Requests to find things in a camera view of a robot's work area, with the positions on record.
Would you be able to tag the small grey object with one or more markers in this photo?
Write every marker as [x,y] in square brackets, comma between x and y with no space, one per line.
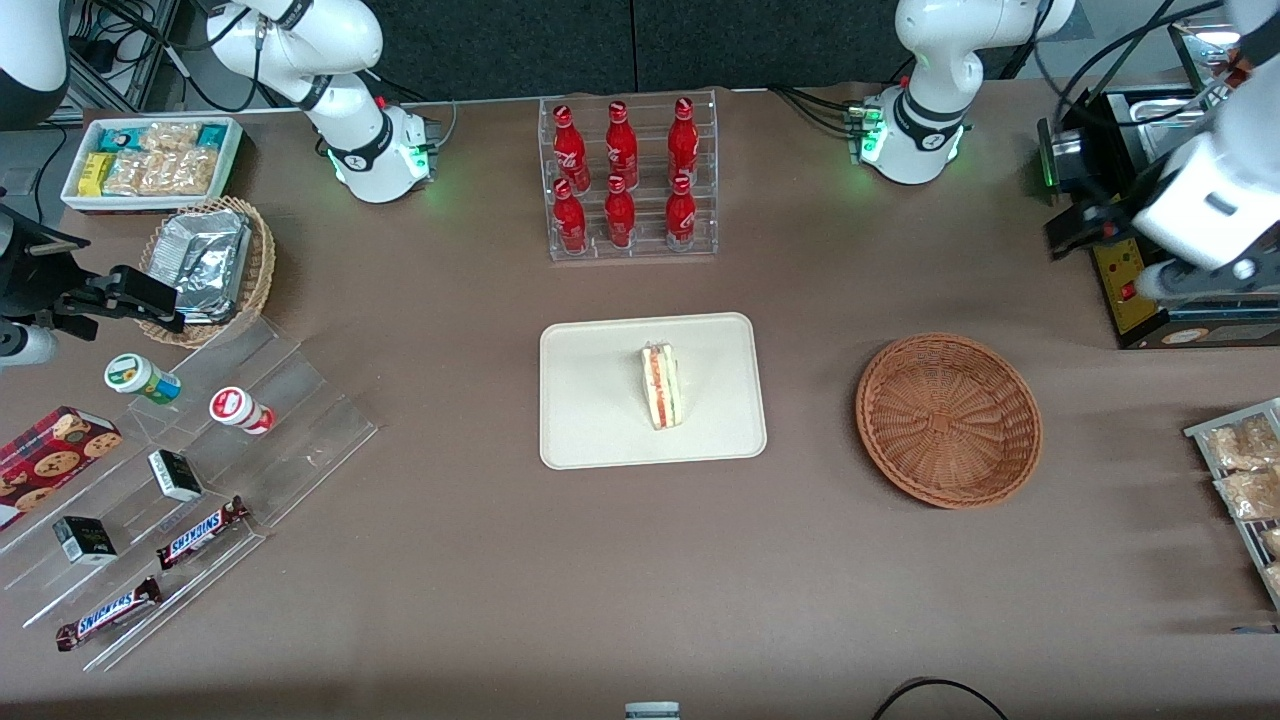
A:
[652,711]

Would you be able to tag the triangle sandwich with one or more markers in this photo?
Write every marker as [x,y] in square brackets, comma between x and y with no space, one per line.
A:
[662,388]

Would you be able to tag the clear acrylic bottle rack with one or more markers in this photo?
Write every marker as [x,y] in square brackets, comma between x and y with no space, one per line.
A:
[640,250]

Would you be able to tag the small wicker basket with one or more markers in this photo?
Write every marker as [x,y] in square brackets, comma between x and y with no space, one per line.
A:
[262,265]

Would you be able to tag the silver foil pack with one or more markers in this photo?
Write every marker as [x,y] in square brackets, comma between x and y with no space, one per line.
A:
[215,316]
[205,255]

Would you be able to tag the cream plastic tray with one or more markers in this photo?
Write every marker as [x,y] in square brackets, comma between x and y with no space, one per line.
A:
[600,400]

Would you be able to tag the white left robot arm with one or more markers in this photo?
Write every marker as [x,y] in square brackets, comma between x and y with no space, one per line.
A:
[915,120]

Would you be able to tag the large round wicker basket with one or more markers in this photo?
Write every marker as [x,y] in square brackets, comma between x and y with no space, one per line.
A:
[945,420]

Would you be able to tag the yellow snack pack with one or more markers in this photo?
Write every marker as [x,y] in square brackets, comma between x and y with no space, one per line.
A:
[94,174]

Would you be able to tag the black machine yellow panel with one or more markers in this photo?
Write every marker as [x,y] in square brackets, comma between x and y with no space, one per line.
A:
[1125,300]

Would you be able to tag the clear acrylic stepped stand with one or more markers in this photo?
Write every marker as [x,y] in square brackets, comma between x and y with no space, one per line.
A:
[300,420]

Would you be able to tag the white rectangular snack bin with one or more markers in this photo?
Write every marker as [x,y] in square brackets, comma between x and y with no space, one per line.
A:
[232,165]

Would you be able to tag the Snickers chocolate bar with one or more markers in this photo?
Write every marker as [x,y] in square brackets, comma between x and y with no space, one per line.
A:
[105,615]
[200,533]

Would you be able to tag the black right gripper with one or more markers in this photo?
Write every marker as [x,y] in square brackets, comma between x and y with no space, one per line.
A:
[28,281]

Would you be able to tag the clear cracker bag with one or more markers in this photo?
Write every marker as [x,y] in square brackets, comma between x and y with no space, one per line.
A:
[170,137]
[190,172]
[135,173]

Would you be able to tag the red cola bottle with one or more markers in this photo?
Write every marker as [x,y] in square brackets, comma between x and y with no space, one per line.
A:
[621,145]
[570,222]
[683,140]
[570,150]
[619,218]
[680,218]

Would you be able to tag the small black carton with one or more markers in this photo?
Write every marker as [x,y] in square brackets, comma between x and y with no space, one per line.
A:
[175,475]
[85,540]

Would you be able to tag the green lid yogurt cup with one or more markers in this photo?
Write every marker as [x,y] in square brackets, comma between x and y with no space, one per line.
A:
[135,375]

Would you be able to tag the clear pastry bag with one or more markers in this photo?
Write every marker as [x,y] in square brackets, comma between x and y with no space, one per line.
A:
[1240,443]
[1250,493]
[1272,543]

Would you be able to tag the aluminium frame profile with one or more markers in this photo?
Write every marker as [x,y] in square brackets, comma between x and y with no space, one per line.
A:
[130,60]

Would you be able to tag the red lid yogurt cup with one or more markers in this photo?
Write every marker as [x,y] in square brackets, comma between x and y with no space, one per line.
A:
[235,407]

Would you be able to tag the teal snack pack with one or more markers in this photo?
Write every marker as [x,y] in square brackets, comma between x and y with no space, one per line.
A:
[120,138]
[211,136]

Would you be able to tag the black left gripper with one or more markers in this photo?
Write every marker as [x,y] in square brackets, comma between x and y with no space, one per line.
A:
[1122,217]

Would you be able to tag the red cookie box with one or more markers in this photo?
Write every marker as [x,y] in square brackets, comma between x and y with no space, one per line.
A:
[50,460]

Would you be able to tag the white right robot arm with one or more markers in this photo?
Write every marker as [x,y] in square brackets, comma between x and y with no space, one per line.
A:
[350,110]

